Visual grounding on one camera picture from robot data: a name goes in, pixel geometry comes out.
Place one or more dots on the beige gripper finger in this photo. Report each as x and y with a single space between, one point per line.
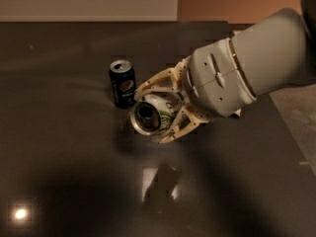
170 80
187 119

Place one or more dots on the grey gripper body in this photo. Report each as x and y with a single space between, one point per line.
217 79

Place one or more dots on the white green 7up can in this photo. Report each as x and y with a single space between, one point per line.
154 113

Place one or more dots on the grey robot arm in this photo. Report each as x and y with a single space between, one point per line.
277 52

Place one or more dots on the dark blue Pepsi can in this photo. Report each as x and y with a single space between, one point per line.
122 78

